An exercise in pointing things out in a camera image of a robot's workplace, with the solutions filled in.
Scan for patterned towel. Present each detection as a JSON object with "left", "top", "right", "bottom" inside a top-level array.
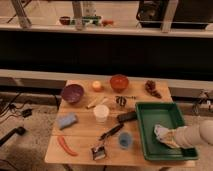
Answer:
[{"left": 154, "top": 124, "right": 179, "bottom": 149}]

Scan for green plastic tray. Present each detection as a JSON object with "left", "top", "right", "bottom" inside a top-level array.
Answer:
[{"left": 134, "top": 101, "right": 200, "bottom": 162}]

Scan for small orange fruit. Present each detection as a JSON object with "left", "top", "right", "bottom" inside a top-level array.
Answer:
[{"left": 92, "top": 81, "right": 103, "bottom": 92}]

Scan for orange bowl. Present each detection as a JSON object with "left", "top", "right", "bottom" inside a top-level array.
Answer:
[{"left": 110, "top": 74, "right": 129, "bottom": 93}]

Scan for black metal keys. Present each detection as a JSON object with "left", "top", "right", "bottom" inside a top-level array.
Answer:
[{"left": 115, "top": 96, "right": 136, "bottom": 107}]

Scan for white plastic cup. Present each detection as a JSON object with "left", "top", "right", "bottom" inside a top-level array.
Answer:
[{"left": 93, "top": 105, "right": 110, "bottom": 123}]

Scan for purple bowl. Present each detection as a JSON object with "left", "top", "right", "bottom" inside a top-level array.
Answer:
[{"left": 61, "top": 84, "right": 84, "bottom": 104}]

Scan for black rectangular block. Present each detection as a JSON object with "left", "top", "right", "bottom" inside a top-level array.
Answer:
[{"left": 117, "top": 111, "right": 137, "bottom": 123}]

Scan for blue cup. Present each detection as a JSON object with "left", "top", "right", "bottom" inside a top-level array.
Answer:
[{"left": 118, "top": 132, "right": 133, "bottom": 149}]

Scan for blue sponge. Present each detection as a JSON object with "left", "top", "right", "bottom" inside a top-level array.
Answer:
[{"left": 57, "top": 113, "right": 77, "bottom": 130}]

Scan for black binder clip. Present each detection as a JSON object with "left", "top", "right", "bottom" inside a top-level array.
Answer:
[{"left": 91, "top": 145, "right": 106, "bottom": 160}]

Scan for green background toy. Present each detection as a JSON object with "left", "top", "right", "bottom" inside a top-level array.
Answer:
[{"left": 82, "top": 16, "right": 101, "bottom": 26}]

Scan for red chili pepper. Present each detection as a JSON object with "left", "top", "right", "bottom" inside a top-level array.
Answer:
[{"left": 57, "top": 136, "right": 78, "bottom": 156}]

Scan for dark red background bowl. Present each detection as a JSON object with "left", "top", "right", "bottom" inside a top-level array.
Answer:
[{"left": 59, "top": 16, "right": 70, "bottom": 25}]

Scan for black background box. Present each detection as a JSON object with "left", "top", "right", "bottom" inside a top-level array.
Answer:
[{"left": 136, "top": 0, "right": 213, "bottom": 29}]

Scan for wooden handled utensil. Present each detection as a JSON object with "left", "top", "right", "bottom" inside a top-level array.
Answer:
[{"left": 86, "top": 97, "right": 108, "bottom": 109}]

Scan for black floor cables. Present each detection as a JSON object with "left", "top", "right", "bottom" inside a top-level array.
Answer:
[{"left": 0, "top": 93, "right": 34, "bottom": 148}]

